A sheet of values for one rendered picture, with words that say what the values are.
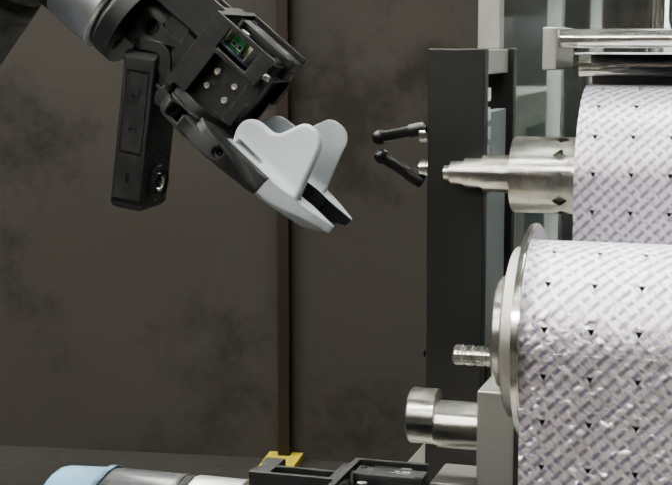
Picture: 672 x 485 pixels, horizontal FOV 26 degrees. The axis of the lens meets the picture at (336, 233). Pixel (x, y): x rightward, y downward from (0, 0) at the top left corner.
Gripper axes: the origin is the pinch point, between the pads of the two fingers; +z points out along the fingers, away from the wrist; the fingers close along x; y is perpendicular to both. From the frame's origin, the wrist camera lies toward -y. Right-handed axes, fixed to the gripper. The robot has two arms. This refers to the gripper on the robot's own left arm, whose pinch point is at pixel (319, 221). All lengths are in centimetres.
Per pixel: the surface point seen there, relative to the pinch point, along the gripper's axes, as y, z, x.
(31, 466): -237, -79, 343
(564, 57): 16.5, 2.6, 28.9
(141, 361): -193, -77, 371
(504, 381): 1.5, 16.6, -3.9
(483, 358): 0.8, 14.5, -0.7
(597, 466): 1.7, 24.4, -4.9
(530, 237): 9.1, 11.6, -1.1
